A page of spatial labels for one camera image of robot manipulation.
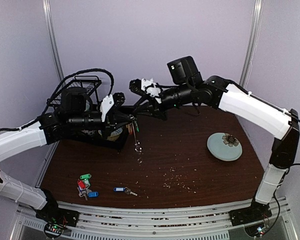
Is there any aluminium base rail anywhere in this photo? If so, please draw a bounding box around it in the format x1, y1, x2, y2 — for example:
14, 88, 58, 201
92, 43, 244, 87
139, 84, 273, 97
8, 197, 300, 240

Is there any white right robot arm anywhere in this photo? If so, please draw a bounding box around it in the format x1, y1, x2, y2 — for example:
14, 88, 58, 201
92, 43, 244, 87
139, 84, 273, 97
129, 56, 300, 221

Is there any yellow blue patterned bowl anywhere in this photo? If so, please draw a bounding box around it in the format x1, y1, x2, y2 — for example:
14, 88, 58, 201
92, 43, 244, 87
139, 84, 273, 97
105, 127, 123, 142

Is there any yellow key tag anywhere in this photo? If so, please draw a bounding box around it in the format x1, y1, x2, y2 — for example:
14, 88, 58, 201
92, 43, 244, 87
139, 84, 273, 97
128, 124, 133, 134

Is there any celadon green bowl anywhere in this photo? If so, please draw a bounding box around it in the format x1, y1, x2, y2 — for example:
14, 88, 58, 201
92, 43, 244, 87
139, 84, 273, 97
85, 102, 93, 112

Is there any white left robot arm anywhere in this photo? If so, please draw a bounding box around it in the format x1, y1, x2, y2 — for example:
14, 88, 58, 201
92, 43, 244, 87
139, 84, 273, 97
0, 86, 135, 222

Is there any light blue flower plate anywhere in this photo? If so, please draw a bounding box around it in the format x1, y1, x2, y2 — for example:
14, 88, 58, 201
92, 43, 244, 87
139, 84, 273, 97
206, 132, 243, 162

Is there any silver key on blue tag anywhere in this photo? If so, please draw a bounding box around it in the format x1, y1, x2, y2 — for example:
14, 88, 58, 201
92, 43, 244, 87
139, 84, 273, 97
124, 187, 138, 197

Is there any black wire dish rack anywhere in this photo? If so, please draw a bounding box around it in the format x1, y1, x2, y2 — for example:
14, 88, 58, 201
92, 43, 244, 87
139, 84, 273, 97
39, 75, 135, 151

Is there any right aluminium wall post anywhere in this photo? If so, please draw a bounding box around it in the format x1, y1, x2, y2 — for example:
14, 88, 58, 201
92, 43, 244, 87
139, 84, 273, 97
239, 0, 264, 88

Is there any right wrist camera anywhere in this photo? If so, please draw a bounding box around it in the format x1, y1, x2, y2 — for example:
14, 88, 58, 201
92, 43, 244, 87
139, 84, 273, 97
129, 78, 162, 104

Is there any left aluminium wall post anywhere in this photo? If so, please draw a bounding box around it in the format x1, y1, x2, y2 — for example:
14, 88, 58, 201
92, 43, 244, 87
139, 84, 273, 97
42, 0, 64, 82

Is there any aluminium wall post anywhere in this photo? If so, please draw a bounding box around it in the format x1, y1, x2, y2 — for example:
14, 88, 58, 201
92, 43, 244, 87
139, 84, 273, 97
239, 0, 264, 88
42, 0, 64, 82

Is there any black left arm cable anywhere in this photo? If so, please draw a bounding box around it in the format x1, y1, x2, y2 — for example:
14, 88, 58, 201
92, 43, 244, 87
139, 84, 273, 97
0, 67, 115, 141

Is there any silver keys bunch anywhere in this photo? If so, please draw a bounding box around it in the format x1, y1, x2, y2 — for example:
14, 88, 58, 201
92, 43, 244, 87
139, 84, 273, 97
77, 186, 92, 201

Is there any blue key tag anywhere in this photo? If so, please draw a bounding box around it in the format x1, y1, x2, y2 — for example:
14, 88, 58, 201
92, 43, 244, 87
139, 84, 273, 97
113, 187, 125, 193
88, 191, 99, 198

